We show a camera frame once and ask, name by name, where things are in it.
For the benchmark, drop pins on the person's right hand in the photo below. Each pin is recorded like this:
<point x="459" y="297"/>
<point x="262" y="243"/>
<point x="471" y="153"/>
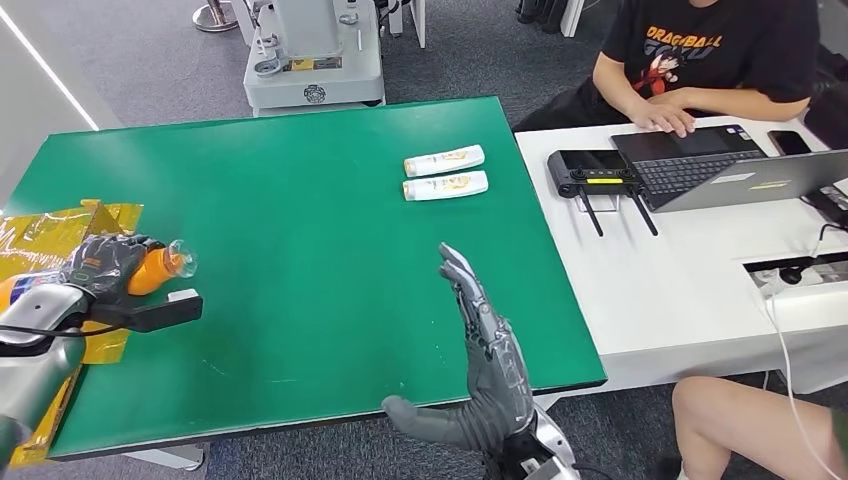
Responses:
<point x="662" y="118"/>

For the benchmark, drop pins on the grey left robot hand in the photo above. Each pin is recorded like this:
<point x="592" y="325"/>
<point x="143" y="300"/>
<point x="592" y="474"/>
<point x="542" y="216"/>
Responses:
<point x="106" y="265"/>

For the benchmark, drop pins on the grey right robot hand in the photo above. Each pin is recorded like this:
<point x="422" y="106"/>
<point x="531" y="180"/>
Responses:
<point x="493" y="384"/>

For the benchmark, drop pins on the orange bottle with label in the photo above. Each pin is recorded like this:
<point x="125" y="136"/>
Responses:
<point x="149" y="272"/>

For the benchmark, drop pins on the black smartphone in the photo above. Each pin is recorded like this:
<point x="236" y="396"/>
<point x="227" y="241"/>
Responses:
<point x="790" y="142"/>

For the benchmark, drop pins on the grey white robot base machine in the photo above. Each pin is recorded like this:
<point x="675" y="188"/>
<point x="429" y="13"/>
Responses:
<point x="314" y="73"/>

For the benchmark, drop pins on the white shampoo bottle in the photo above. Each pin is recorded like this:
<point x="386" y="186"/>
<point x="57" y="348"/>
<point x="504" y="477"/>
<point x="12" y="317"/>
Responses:
<point x="444" y="161"/>
<point x="445" y="186"/>

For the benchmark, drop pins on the grey laptop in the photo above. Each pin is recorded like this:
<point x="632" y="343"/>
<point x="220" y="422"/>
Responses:
<point x="702" y="169"/>

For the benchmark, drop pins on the yellow taped cardboard box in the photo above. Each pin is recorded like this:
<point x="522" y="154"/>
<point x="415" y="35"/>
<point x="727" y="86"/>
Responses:
<point x="40" y="232"/>

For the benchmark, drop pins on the person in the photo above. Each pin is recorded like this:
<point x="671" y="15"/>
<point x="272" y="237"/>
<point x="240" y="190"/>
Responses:
<point x="702" y="53"/>
<point x="735" y="430"/>

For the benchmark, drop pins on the black remote controller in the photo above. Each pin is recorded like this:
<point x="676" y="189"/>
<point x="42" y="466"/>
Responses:
<point x="586" y="169"/>

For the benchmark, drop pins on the desk power socket tray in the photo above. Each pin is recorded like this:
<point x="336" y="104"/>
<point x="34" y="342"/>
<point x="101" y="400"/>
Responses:
<point x="788" y="273"/>

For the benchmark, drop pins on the metal stanchion base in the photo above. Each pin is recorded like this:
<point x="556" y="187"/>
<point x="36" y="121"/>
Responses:
<point x="215" y="18"/>

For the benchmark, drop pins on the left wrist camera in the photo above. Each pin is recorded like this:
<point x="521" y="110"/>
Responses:
<point x="159" y="314"/>

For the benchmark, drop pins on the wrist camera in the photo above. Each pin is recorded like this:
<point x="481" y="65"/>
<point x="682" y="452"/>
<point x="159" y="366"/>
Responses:
<point x="159" y="314"/>
<point x="543" y="472"/>

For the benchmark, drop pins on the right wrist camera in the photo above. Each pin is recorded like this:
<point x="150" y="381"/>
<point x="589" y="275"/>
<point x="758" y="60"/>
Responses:
<point x="543" y="472"/>

